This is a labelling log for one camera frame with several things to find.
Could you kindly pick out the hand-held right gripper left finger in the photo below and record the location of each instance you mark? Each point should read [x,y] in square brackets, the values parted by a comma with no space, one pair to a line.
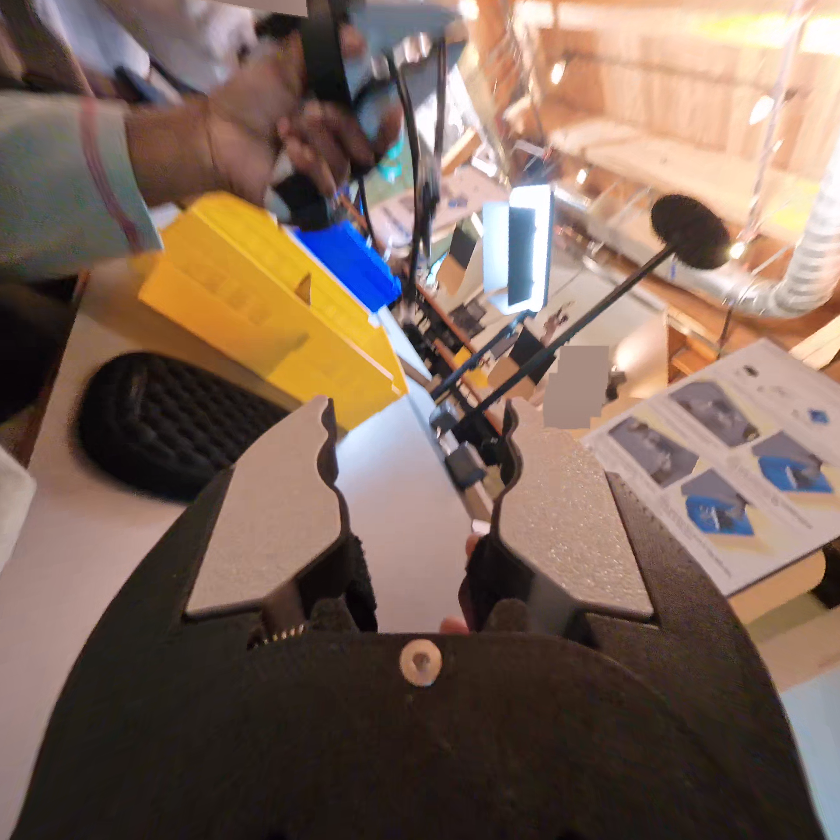
[269,512]

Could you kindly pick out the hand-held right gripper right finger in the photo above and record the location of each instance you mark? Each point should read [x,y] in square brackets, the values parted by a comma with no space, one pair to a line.
[564,525]

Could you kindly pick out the person's left forearm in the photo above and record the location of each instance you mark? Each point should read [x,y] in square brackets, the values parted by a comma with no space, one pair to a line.
[59,184]

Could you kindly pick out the person's left hand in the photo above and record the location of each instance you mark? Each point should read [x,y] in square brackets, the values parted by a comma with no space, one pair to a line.
[256,131]

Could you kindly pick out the black round textured pad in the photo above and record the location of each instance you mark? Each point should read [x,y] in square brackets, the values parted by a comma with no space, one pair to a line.
[164,426]

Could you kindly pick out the printed instruction board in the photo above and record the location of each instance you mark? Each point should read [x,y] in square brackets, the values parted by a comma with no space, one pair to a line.
[722,459]

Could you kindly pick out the blue plastic bin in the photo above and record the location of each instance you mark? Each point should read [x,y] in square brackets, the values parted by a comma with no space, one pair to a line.
[354,262]

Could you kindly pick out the yellow plastic bin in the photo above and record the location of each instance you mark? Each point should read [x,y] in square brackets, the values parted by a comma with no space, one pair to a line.
[262,295]

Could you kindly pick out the white light panel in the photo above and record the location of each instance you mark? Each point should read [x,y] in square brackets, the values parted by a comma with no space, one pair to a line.
[522,249]

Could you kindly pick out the black foam microphone on boom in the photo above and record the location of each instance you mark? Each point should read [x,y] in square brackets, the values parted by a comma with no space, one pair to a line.
[689,229]

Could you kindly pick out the silver flexible air duct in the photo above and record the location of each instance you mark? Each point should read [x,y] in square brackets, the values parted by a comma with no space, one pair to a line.
[787,282]

